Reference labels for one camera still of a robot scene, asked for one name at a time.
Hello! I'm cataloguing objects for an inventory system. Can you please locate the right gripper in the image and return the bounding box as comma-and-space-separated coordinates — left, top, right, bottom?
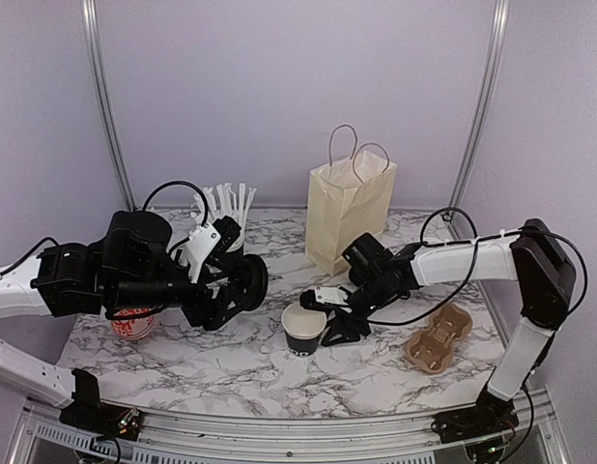
318, 273, 393, 347

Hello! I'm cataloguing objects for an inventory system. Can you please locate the black cup lid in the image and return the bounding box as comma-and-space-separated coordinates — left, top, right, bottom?
229, 254, 269, 311

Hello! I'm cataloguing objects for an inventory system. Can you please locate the black paper coffee cup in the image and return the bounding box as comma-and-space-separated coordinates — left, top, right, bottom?
281, 303, 327, 358

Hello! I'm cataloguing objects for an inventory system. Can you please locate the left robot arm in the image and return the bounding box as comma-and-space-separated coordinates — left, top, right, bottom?
0, 208, 267, 331

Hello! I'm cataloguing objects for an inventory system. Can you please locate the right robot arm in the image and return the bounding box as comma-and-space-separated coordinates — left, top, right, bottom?
300, 218, 589, 433

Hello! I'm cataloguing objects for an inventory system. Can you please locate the black cup holding straws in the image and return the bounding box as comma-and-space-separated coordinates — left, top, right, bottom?
227, 232, 244, 253

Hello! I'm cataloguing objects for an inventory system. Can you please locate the white wrapped straws bundle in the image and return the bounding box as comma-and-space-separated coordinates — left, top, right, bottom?
190, 183, 257, 230

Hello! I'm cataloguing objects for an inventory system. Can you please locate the brown cardboard cup carrier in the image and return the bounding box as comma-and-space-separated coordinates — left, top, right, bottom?
404, 303, 473, 375

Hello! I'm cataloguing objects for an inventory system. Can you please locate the cream paper bag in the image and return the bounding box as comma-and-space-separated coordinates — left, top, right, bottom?
305, 124, 397, 276

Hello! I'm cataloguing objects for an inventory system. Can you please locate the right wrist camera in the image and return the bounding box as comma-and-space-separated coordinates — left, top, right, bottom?
299, 286, 349, 312

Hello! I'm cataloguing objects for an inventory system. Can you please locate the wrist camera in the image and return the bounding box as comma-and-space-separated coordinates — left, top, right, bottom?
170, 216, 243, 283
299, 286, 349, 312

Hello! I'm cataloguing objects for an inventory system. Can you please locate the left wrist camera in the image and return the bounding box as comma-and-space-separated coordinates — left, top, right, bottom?
170, 216, 243, 283

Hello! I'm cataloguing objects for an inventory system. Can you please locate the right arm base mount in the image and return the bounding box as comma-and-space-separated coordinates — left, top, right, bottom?
431, 385, 519, 444

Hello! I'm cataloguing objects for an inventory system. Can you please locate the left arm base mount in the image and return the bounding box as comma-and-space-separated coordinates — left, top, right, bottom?
59, 368, 143, 442

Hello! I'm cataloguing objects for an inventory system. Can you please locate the front aluminium rail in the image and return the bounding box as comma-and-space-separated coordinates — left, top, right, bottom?
6, 391, 571, 463

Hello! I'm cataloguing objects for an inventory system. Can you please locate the left aluminium frame post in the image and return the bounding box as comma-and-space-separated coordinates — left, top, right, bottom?
81, 0, 137, 211

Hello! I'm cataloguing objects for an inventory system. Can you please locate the aluminium frame post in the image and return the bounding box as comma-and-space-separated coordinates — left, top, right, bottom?
448, 0, 511, 208
81, 0, 137, 211

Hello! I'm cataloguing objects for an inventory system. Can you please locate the right aluminium frame post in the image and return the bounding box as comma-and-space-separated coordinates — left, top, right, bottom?
448, 0, 511, 208

